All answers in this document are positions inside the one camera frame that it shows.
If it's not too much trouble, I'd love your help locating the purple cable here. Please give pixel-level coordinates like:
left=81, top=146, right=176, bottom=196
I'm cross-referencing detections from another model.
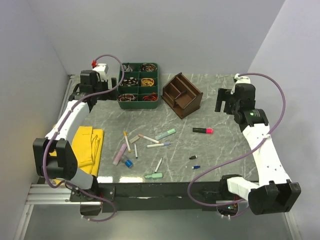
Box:
left=187, top=72, right=286, bottom=219
left=42, top=53, right=125, bottom=223

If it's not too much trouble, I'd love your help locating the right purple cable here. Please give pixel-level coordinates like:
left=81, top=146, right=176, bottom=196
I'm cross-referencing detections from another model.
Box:
left=187, top=72, right=286, bottom=219

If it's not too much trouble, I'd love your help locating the short mint green highlighter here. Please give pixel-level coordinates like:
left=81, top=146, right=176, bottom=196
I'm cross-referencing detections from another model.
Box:
left=144, top=172, right=163, bottom=179

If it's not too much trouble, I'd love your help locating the lilac pastel highlighter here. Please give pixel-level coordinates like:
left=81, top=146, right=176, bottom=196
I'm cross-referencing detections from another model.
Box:
left=112, top=143, right=127, bottom=166

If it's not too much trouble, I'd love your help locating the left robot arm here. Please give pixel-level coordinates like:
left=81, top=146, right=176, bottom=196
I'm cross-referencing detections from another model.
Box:
left=32, top=70, right=118, bottom=201

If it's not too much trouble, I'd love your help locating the yellow cloth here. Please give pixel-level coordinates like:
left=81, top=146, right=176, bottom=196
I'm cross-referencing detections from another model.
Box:
left=41, top=125, right=105, bottom=186

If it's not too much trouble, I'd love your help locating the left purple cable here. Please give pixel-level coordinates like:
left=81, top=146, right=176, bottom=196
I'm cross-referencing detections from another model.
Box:
left=42, top=53, right=125, bottom=223

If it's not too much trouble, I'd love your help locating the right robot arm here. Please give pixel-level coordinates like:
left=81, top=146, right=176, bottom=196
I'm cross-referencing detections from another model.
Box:
left=215, top=83, right=301, bottom=215

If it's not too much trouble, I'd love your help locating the blue capped white pen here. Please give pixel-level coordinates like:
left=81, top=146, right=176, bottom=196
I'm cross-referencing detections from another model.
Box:
left=146, top=142, right=170, bottom=149

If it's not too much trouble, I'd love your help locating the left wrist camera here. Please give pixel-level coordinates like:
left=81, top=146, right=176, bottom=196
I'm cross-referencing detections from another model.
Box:
left=91, top=60, right=109, bottom=75

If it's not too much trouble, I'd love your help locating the yellow capped white pen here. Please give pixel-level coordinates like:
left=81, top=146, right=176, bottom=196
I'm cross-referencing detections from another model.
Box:
left=123, top=131, right=132, bottom=153

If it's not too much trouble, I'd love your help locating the uncapped white marker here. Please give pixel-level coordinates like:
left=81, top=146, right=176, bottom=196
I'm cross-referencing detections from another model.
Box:
left=154, top=157, right=163, bottom=173

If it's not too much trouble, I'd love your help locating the pink black highlighter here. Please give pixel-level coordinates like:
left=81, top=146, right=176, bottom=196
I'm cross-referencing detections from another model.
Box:
left=192, top=127, right=213, bottom=134

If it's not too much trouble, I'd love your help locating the green compartment tray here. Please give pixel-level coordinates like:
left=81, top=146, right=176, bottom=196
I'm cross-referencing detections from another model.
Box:
left=117, top=62, right=160, bottom=110

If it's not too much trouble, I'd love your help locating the brown wooden desk organizer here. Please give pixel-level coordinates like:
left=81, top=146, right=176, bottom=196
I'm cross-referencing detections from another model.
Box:
left=161, top=72, right=203, bottom=119

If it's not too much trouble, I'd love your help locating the orange capped white pen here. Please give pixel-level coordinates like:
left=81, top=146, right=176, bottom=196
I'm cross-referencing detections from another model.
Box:
left=138, top=134, right=160, bottom=144

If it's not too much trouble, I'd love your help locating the short blue tipped pen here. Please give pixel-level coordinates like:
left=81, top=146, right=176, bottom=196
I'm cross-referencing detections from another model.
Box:
left=134, top=143, right=138, bottom=159

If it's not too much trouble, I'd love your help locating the blue capped glue stick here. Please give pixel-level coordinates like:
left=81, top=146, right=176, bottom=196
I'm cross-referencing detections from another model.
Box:
left=120, top=154, right=133, bottom=169

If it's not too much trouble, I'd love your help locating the black base bar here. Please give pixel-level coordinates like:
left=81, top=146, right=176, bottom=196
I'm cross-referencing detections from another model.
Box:
left=69, top=181, right=260, bottom=213

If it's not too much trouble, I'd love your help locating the small grey eraser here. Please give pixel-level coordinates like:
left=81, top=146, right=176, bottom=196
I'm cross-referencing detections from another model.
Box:
left=129, top=135, right=140, bottom=144

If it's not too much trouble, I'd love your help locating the small black cap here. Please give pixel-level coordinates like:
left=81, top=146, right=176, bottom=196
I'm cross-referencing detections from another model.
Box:
left=189, top=155, right=198, bottom=160

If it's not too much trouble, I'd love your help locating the aluminium rail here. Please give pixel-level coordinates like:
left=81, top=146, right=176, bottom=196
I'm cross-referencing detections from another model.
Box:
left=24, top=183, right=83, bottom=205

